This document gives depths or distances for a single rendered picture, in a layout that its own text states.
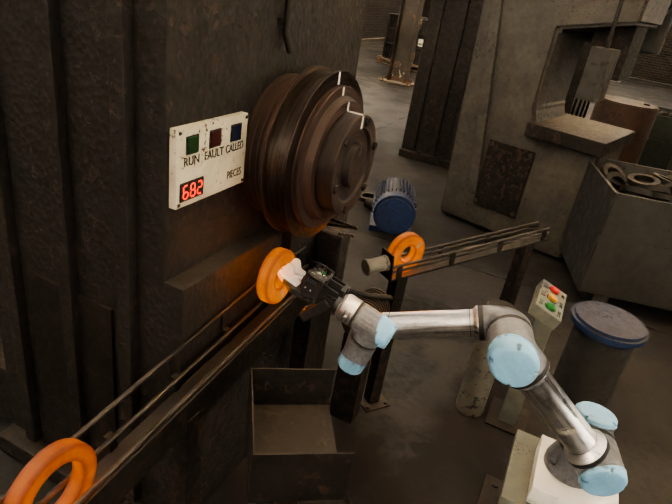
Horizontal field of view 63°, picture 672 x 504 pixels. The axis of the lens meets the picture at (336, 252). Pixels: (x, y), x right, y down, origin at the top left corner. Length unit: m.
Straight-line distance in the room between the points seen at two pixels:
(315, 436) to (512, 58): 3.24
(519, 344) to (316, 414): 0.52
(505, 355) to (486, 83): 3.00
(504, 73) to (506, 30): 0.28
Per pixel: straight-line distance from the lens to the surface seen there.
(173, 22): 1.19
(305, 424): 1.39
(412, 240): 2.01
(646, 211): 3.47
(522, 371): 1.40
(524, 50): 4.10
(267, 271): 1.44
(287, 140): 1.36
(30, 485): 1.11
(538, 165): 4.10
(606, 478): 1.65
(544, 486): 1.81
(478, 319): 1.51
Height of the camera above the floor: 1.57
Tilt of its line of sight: 26 degrees down
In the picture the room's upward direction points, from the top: 9 degrees clockwise
